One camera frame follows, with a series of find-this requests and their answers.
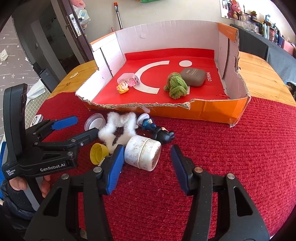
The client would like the round clear plastic lid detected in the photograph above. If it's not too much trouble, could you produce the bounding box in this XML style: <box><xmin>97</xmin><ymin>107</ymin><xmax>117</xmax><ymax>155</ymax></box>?
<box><xmin>84</xmin><ymin>113</ymin><xmax>106</xmax><ymax>131</ymax></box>

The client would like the dark blue figurine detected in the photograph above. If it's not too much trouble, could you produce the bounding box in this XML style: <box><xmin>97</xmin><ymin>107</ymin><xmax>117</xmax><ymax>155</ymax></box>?
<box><xmin>137</xmin><ymin>113</ymin><xmax>175</xmax><ymax>145</ymax></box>

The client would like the white device on table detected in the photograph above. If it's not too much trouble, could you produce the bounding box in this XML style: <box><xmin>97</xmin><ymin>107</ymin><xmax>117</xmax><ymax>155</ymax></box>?
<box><xmin>29</xmin><ymin>114</ymin><xmax>43</xmax><ymax>127</ymax></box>

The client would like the orange cardboard box tray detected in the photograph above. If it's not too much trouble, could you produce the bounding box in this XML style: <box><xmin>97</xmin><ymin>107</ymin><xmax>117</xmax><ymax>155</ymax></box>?
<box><xmin>76</xmin><ymin>20</ymin><xmax>251</xmax><ymax>126</ymax></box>

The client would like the small clear plastic box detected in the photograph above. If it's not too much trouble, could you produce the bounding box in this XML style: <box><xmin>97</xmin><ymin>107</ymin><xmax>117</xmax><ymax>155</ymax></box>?
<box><xmin>117</xmin><ymin>73</ymin><xmax>139</xmax><ymax>86</ymax></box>

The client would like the white fluffy star hair clip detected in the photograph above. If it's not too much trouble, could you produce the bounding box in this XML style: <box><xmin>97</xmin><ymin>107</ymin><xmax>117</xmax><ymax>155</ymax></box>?
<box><xmin>98</xmin><ymin>112</ymin><xmax>137</xmax><ymax>154</ymax></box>

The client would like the person's left hand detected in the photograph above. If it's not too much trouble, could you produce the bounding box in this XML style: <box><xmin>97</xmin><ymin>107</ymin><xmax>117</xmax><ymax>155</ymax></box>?
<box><xmin>9</xmin><ymin>174</ymin><xmax>52</xmax><ymax>198</ymax></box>

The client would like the green plush toy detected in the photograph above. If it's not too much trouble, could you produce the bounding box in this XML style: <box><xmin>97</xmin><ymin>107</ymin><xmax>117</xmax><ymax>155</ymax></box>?
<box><xmin>164</xmin><ymin>72</ymin><xmax>188</xmax><ymax>99</ymax></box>

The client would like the dark cloth side table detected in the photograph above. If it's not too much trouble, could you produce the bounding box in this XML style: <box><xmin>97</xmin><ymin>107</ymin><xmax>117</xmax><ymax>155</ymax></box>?
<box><xmin>230</xmin><ymin>24</ymin><xmax>296</xmax><ymax>84</ymax></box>

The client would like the white cream jar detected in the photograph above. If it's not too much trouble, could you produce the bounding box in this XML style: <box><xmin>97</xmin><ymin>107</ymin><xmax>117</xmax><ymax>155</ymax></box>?
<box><xmin>124</xmin><ymin>135</ymin><xmax>162</xmax><ymax>172</ymax></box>

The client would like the red miniso bag liner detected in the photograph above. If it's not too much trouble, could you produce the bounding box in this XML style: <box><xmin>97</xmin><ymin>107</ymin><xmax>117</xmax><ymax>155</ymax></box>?
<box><xmin>93</xmin><ymin>48</ymin><xmax>229</xmax><ymax>105</ymax></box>

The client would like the yellow pink doll figurine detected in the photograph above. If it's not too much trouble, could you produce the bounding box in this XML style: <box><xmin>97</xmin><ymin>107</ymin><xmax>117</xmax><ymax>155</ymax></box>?
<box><xmin>116</xmin><ymin>78</ymin><xmax>137</xmax><ymax>94</ymax></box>

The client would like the orange tipped mop handle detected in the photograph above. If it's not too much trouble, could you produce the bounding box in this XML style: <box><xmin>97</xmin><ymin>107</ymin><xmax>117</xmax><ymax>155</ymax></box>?
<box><xmin>113</xmin><ymin>2</ymin><xmax>123</xmax><ymax>30</ymax></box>

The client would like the dark brown door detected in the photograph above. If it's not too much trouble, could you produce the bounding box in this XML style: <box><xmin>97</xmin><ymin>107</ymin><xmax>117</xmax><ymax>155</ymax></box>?
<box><xmin>57</xmin><ymin>1</ymin><xmax>94</xmax><ymax>63</ymax></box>

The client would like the pink bunny plush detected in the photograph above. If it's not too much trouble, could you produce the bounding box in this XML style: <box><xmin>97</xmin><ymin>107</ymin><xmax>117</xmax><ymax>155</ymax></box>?
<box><xmin>227</xmin><ymin>0</ymin><xmax>241</xmax><ymax>20</ymax></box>

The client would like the brown eye shadow case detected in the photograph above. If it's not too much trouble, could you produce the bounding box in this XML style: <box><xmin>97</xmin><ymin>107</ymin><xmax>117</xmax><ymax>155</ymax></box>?
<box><xmin>180</xmin><ymin>67</ymin><xmax>206</xmax><ymax>87</ymax></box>

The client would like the red knitted table cloth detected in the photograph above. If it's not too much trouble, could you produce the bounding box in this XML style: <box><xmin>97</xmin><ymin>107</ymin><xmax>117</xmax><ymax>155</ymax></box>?
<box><xmin>36</xmin><ymin>92</ymin><xmax>296</xmax><ymax>241</ymax></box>

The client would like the yellow bottle cap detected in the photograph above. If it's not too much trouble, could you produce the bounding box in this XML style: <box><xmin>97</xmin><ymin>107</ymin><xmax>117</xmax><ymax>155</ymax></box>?
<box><xmin>90</xmin><ymin>143</ymin><xmax>109</xmax><ymax>165</ymax></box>

